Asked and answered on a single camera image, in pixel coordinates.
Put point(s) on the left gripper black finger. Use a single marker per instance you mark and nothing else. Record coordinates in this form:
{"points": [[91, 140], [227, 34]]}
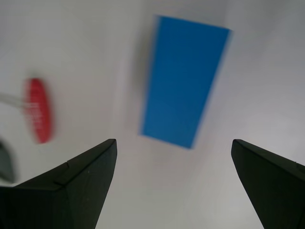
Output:
{"points": [[66, 190], [276, 188]]}

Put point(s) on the blue rectangular block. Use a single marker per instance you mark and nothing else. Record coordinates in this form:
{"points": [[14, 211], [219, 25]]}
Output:
{"points": [[183, 83]]}

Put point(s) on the dark grey rounded object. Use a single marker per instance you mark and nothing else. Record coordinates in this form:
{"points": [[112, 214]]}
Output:
{"points": [[6, 162]]}

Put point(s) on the red round cap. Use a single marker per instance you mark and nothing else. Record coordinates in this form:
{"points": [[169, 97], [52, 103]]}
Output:
{"points": [[38, 112]]}

